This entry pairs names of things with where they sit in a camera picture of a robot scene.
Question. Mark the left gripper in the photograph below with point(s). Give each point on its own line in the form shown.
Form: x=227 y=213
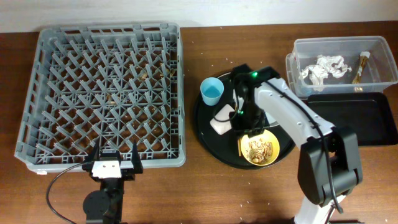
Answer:
x=129 y=173

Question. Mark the crumpled white napkin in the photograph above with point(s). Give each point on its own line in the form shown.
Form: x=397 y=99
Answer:
x=325 y=65

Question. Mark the light blue plastic cup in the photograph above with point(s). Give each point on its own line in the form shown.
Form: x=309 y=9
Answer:
x=211 y=90

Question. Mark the round black tray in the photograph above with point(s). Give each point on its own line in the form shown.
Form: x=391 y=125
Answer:
x=224 y=147

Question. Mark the wooden chopstick left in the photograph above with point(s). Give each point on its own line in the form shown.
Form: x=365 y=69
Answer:
x=239 y=147

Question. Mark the food scraps pile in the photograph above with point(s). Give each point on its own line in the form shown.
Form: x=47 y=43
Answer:
x=260 y=151

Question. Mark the gold foil wrapper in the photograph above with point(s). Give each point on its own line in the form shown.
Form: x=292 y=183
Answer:
x=363 y=60

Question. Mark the white round plate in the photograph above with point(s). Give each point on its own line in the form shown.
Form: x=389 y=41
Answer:
x=271 y=120

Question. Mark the clear plastic waste bin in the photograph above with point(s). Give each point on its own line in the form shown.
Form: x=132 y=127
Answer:
x=379 y=73

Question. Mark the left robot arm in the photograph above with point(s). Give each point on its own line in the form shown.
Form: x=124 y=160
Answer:
x=106 y=204

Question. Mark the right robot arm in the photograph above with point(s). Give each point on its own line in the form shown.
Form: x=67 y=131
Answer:
x=329 y=164

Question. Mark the yellow bowl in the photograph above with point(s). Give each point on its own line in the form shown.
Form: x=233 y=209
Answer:
x=265 y=135

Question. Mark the black rectangular tray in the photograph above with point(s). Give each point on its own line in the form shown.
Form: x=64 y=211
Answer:
x=367 y=114

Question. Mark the white paper cup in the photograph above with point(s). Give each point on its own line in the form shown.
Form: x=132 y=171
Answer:
x=221 y=123

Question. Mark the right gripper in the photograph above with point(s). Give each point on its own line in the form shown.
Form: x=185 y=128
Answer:
x=240 y=126

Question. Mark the grey dishwasher rack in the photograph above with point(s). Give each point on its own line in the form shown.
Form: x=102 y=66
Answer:
x=119 y=87

